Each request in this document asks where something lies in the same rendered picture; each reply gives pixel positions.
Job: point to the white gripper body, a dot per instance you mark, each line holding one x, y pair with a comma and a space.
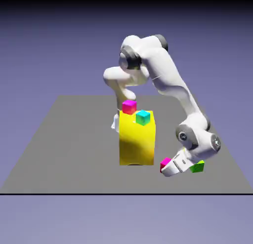
172, 168

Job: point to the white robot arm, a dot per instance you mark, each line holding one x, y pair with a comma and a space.
168, 74

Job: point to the small magenta cube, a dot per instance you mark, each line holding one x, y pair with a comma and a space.
164, 162
129, 107

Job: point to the small green cube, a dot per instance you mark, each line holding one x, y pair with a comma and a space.
197, 167

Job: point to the small cyan cube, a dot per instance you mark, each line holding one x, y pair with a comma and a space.
143, 117

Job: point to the large yellow box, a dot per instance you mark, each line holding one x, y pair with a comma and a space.
136, 141

